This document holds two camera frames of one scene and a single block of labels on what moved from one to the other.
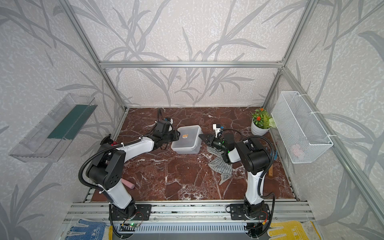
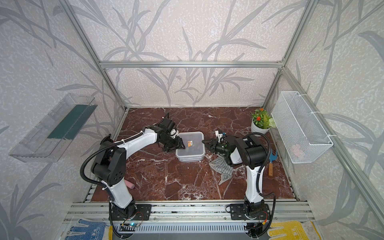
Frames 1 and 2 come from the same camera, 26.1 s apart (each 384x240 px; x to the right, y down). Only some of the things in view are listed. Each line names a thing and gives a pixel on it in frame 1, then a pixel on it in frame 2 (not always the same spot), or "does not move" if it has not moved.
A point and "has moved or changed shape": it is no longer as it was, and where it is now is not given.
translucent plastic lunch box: x=189 y=142 has moved or changed shape
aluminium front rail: x=161 y=212 does not move
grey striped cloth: x=219 y=164 does not move
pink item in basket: x=297 y=151 does not move
